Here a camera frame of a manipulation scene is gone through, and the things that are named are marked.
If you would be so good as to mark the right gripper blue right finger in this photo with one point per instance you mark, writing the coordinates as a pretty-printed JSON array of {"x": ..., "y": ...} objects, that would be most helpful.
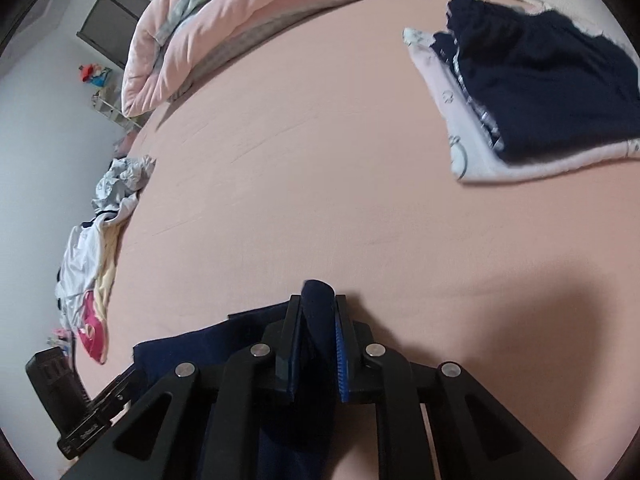
[{"x": 433, "y": 422}]

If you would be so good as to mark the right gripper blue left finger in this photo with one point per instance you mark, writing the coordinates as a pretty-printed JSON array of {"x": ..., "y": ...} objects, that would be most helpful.
[{"x": 192, "y": 406}]

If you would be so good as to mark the navy shorts with white stripes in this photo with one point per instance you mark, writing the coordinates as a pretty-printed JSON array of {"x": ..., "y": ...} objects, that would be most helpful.
[{"x": 269, "y": 386}]

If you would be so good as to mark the navy garment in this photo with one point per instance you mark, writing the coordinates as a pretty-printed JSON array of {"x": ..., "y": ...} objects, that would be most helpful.
[{"x": 538, "y": 84}]

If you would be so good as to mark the magenta pink garment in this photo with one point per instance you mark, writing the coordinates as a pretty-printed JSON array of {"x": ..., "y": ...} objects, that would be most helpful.
[{"x": 92, "y": 331}]

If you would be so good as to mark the white garment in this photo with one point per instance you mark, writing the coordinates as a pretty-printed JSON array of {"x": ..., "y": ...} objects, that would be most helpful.
[{"x": 83, "y": 257}]

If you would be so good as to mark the cream yellow garment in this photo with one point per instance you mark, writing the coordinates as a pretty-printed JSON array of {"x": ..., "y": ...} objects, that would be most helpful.
[{"x": 107, "y": 269}]

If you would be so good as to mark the grey patterned crumpled garment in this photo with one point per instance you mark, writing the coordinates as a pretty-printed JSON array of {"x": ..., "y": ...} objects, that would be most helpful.
[{"x": 125, "y": 178}]

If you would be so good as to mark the white shelf rack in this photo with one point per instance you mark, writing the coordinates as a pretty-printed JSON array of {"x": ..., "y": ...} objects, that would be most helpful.
[{"x": 106, "y": 101}]

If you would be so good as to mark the pink bed sheet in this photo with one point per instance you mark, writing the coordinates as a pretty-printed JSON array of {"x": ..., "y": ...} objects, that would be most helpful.
[{"x": 321, "y": 154}]

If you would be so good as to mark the red blue plush toy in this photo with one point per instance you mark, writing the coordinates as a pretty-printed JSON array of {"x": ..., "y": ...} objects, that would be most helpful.
[{"x": 94, "y": 74}]

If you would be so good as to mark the grey door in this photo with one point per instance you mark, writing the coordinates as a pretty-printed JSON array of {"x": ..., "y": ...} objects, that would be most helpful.
[{"x": 109, "y": 27}]

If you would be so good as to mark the pink folded quilt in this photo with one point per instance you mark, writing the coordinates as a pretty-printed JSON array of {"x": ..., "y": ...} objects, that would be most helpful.
[{"x": 171, "y": 37}]

